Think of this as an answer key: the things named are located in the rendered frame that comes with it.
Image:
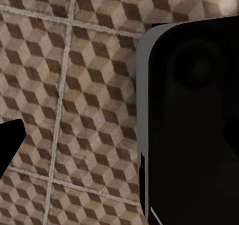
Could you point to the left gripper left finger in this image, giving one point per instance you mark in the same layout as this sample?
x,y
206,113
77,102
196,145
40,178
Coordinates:
x,y
12,134

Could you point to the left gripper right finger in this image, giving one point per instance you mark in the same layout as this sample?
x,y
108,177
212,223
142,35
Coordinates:
x,y
231,134

